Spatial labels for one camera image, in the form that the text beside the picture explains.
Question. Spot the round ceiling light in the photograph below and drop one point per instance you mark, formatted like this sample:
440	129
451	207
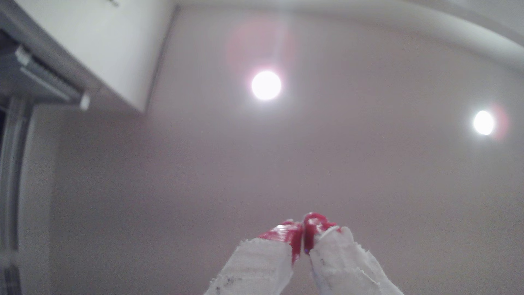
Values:
484	122
266	85

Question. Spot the white air conditioner unit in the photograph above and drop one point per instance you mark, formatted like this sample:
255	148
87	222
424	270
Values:
102	45

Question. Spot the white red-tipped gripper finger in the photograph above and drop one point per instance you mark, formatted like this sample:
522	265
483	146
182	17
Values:
344	266
258	266

